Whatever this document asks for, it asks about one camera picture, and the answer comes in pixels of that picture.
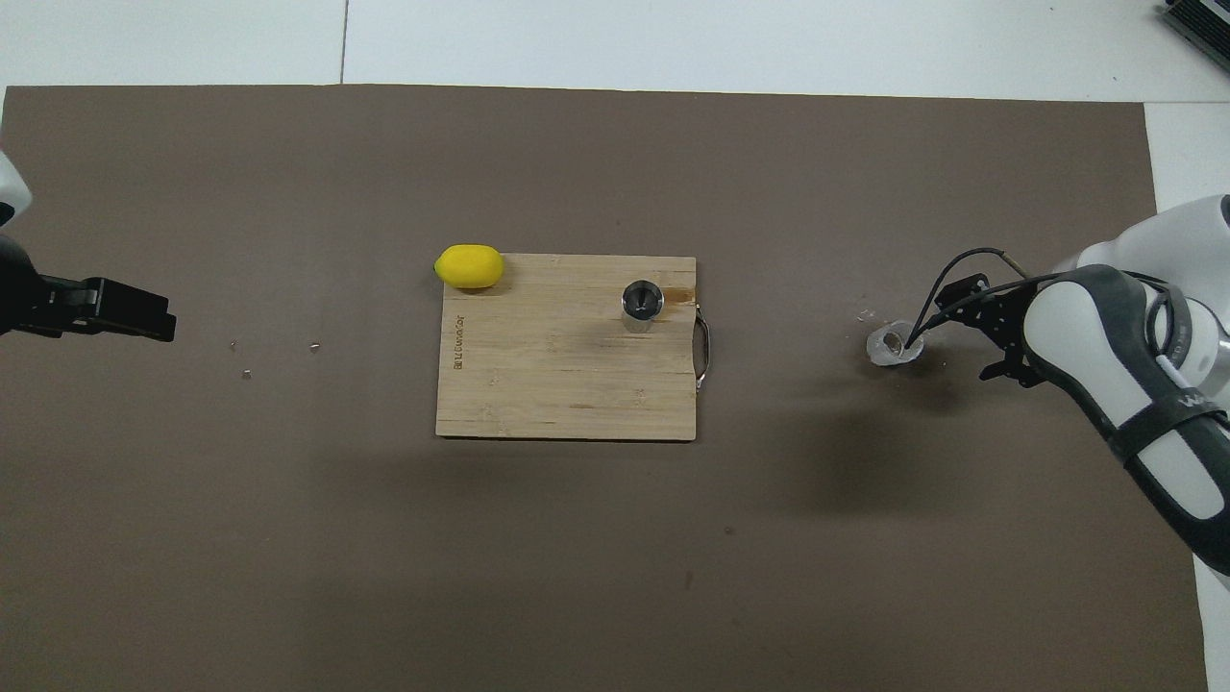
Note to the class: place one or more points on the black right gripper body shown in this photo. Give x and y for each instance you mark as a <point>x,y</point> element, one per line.
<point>1014,317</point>

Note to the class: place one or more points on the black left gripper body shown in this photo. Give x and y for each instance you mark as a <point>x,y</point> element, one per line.
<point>24,293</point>

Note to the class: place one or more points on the clear plastic cup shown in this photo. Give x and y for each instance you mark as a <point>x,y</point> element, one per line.
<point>889,348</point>

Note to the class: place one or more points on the steel double jigger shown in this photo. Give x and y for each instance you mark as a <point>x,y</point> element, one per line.
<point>642,303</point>

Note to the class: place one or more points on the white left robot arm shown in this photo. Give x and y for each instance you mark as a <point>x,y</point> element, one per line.
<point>12,187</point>

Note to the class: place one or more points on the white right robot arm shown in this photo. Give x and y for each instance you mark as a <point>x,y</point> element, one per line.
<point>1153,404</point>

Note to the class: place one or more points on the yellow lemon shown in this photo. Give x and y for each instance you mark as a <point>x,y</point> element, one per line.
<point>469,267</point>

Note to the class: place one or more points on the grey ribbed metal device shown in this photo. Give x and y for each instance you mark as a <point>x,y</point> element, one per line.
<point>1201,24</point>

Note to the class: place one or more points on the bamboo cutting board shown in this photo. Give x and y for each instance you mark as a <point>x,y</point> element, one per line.
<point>548,375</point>

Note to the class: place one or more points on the brown table mat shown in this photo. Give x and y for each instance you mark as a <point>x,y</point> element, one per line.
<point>615,577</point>

